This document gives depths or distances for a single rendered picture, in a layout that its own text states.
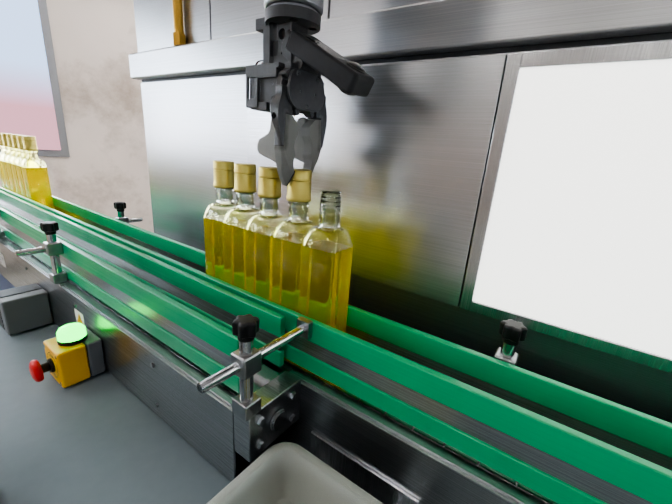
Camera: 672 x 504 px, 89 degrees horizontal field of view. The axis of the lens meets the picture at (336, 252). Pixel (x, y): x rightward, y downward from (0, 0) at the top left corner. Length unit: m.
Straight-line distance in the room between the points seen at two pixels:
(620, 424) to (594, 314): 0.12
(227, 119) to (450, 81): 0.51
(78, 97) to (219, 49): 2.78
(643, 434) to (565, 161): 0.30
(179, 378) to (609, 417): 0.52
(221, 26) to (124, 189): 2.85
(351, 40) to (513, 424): 0.56
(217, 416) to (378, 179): 0.41
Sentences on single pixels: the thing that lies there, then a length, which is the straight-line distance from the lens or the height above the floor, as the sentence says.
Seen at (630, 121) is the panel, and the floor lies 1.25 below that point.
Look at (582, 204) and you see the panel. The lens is 0.50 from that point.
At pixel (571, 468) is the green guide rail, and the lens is 0.44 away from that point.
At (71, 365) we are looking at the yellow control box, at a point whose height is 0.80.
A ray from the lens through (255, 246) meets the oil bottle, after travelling 0.54.
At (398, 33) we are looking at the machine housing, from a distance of 0.59.
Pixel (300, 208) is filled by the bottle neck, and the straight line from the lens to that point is 0.49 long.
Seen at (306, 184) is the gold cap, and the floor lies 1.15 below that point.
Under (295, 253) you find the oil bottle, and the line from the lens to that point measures 0.48.
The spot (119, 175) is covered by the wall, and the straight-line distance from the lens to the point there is 3.61.
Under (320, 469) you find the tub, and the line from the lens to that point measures 0.47.
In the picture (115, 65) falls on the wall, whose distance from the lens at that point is 3.63.
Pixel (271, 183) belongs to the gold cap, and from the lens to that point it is 0.52.
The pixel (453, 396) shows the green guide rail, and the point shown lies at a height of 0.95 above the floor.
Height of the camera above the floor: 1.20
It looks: 17 degrees down
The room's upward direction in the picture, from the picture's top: 4 degrees clockwise
